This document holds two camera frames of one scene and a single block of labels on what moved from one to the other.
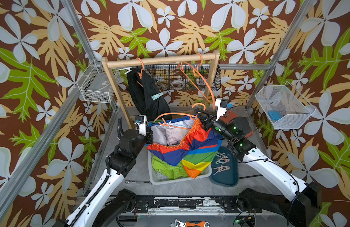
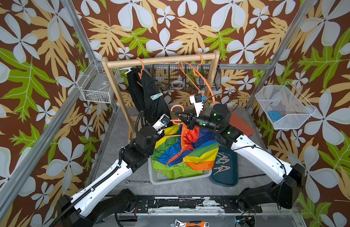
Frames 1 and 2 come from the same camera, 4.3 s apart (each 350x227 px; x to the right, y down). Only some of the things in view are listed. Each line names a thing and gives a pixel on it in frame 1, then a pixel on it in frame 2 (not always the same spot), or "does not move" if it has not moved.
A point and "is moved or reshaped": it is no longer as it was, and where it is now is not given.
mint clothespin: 155,96 does not move
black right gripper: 211,124 -> 189,123
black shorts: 142,89 does not move
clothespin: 221,169 does not move
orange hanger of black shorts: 140,75 does not move
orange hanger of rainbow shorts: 194,117 is moved or reshaped
